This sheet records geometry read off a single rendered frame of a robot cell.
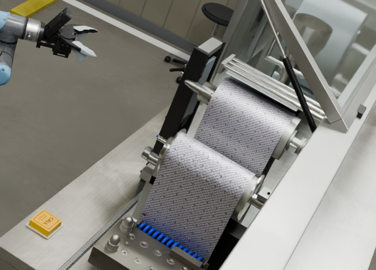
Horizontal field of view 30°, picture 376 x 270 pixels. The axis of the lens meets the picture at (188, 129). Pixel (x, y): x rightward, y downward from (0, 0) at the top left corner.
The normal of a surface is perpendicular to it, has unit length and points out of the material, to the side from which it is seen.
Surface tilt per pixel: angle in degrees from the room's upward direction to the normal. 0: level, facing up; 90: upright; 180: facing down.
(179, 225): 90
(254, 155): 92
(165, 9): 90
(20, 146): 0
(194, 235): 90
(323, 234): 0
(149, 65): 0
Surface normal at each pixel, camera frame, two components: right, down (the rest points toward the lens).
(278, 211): 0.34, -0.79
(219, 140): -0.41, 0.39
